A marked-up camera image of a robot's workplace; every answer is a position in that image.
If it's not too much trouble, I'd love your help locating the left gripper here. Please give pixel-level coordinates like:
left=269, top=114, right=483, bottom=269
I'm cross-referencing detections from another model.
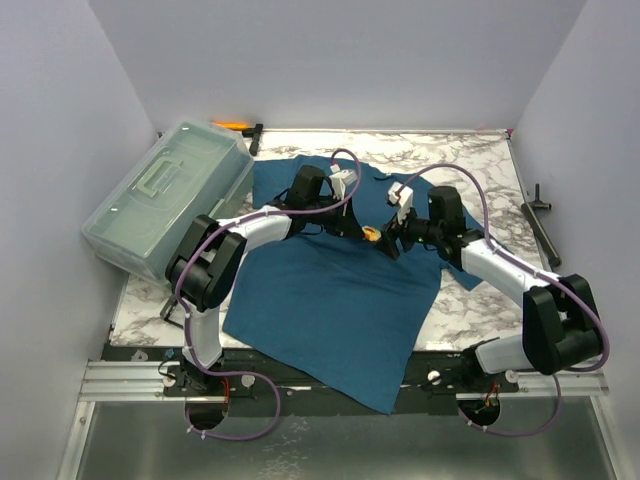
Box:
left=306, top=193, right=365, bottom=238

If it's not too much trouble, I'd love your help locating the colourful plush flower brooch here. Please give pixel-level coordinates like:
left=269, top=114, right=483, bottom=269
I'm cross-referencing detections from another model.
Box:
left=362, top=226, right=381, bottom=243

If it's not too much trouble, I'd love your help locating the blue t-shirt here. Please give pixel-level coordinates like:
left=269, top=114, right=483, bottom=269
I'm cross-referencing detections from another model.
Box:
left=222, top=154, right=510, bottom=417

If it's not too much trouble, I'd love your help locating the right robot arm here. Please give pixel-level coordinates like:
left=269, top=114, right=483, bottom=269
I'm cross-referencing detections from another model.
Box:
left=376, top=182, right=607, bottom=392

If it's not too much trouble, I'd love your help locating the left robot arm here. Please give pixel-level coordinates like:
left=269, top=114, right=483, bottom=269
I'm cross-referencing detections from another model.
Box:
left=166, top=164, right=364, bottom=395

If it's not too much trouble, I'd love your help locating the black clamp bar right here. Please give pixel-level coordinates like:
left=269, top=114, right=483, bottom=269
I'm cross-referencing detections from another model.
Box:
left=520, top=183, right=562, bottom=268

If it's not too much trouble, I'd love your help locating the clear plastic storage box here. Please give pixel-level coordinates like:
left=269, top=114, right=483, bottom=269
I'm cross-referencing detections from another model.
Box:
left=81, top=121, right=254, bottom=285

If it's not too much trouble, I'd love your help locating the orange tool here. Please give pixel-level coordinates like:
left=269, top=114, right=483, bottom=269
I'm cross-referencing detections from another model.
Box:
left=211, top=120, right=251, bottom=130

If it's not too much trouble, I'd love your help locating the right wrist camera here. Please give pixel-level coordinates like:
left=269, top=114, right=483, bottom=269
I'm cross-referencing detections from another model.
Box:
left=387, top=182, right=413, bottom=224

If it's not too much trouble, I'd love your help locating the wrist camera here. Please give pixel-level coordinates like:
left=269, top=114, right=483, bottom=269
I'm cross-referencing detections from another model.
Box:
left=329, top=165, right=358, bottom=200
left=387, top=182, right=413, bottom=224

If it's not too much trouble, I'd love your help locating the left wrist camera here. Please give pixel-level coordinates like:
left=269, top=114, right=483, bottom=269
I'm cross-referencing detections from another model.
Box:
left=329, top=165, right=358, bottom=200

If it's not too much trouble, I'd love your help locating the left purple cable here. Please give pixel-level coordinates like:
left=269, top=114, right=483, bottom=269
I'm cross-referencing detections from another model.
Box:
left=174, top=148, right=362, bottom=442

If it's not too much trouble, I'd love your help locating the purple cable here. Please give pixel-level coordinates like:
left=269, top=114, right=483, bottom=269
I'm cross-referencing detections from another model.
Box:
left=174, top=148, right=362, bottom=442
left=394, top=163, right=611, bottom=437

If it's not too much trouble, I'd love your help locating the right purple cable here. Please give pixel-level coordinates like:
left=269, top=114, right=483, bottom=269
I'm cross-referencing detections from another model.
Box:
left=394, top=163, right=611, bottom=437

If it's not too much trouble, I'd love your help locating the aluminium rail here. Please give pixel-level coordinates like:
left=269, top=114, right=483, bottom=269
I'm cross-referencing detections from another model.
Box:
left=78, top=359, right=610, bottom=403

